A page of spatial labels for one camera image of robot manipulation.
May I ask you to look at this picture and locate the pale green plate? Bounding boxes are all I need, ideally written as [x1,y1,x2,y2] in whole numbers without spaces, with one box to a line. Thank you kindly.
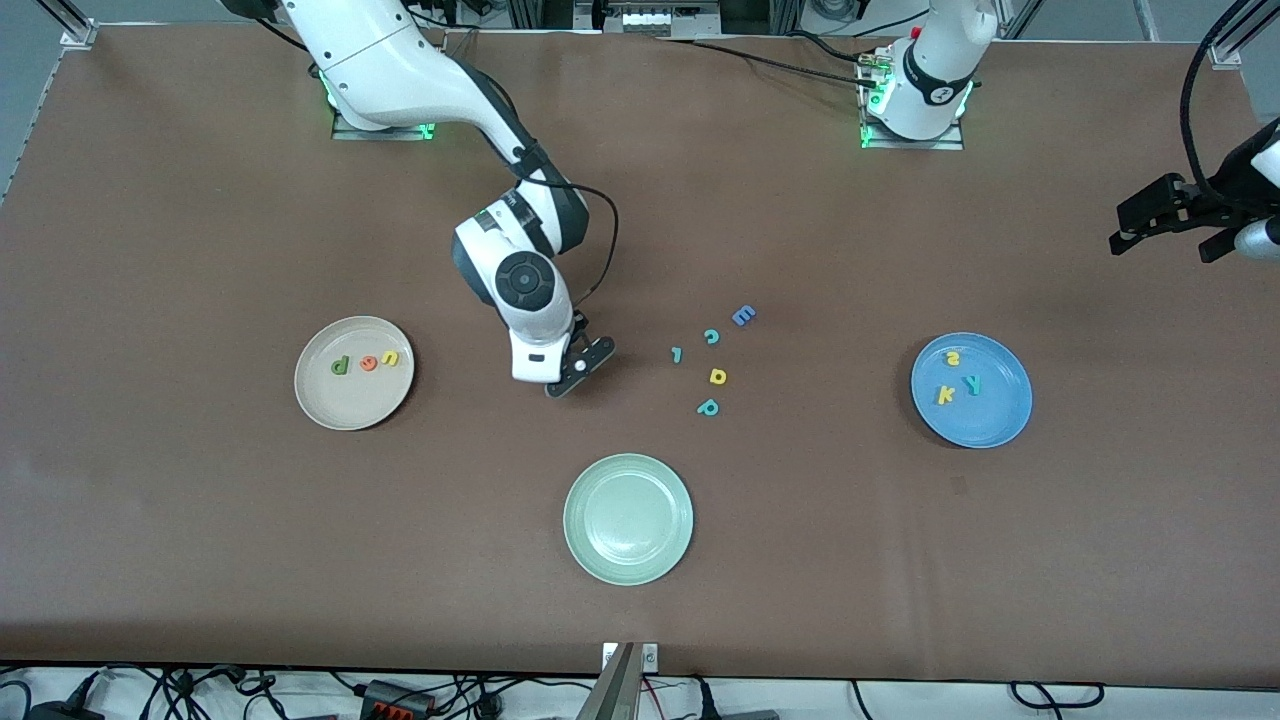
[563,453,694,587]

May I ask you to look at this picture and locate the beige brown plate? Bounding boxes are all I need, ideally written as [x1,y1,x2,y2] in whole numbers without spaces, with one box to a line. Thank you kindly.
[294,316,416,432]

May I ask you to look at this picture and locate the blue plate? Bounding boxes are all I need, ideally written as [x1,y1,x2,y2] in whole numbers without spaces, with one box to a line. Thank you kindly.
[910,332,1033,449]

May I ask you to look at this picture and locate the silver connector block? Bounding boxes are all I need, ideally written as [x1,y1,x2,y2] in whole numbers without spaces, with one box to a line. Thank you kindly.
[618,5,723,39]

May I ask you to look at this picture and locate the black orange power strip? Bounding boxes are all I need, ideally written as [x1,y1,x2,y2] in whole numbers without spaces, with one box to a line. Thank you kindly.
[362,679,438,719]

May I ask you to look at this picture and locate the brown table cover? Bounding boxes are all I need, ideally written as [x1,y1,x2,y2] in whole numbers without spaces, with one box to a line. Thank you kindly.
[0,22,1280,691]

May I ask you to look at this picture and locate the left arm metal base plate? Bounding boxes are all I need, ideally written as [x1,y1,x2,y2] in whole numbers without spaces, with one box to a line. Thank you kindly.
[857,50,967,152]

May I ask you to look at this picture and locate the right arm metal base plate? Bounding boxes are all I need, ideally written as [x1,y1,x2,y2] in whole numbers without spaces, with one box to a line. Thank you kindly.
[331,100,441,142]

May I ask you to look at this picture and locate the long black table cable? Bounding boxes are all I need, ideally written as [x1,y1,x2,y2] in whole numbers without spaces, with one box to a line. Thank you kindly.
[665,38,883,89]

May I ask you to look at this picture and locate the thin black table cable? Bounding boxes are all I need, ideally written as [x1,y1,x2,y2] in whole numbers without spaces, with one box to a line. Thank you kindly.
[785,28,881,66]

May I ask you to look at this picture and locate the grey metal camera post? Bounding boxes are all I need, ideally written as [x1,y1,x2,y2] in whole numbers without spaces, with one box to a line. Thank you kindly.
[583,642,641,720]

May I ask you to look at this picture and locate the black looped cable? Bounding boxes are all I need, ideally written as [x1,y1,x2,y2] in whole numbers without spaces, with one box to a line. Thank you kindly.
[1008,681,1106,711]

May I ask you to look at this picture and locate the tangled black cables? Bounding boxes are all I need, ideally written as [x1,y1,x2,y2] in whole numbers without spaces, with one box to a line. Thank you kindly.
[60,665,361,720]

